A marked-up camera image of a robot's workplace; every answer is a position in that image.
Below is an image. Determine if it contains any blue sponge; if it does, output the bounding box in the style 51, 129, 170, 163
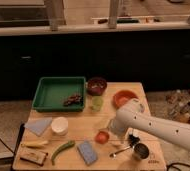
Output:
77, 141, 98, 165

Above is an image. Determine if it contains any steel measuring cup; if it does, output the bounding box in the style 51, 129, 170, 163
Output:
133, 143, 149, 160

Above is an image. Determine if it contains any red apple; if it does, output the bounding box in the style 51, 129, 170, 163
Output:
95, 131, 109, 144

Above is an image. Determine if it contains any light blue cloth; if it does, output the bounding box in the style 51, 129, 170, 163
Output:
24, 117, 52, 136

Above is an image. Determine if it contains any green plastic cup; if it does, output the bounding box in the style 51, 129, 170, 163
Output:
91, 96, 103, 111

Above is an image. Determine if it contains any green plastic tray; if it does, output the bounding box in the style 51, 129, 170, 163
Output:
32, 77, 86, 112

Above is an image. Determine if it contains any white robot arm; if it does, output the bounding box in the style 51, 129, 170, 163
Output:
108, 98, 190, 151

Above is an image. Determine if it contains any green chili pepper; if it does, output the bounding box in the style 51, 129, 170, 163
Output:
51, 140, 75, 165

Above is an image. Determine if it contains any brown wooden block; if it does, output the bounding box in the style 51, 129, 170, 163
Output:
20, 148, 48, 166

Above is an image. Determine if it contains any yellow banana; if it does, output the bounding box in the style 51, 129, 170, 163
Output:
21, 140, 49, 148

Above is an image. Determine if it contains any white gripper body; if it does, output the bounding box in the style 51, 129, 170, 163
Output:
107, 118, 127, 137

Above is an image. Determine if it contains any brown grape bunch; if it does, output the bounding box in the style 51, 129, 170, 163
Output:
63, 94, 82, 106

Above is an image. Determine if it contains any orange bowl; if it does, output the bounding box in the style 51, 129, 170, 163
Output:
113, 90, 137, 108

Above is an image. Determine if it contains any metal spoon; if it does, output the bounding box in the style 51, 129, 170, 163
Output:
109, 146, 132, 158

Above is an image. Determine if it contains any dark red bowl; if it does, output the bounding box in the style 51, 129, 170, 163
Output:
87, 77, 107, 96

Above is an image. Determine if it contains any white plastic cup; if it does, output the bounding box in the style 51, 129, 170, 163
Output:
51, 117, 68, 135

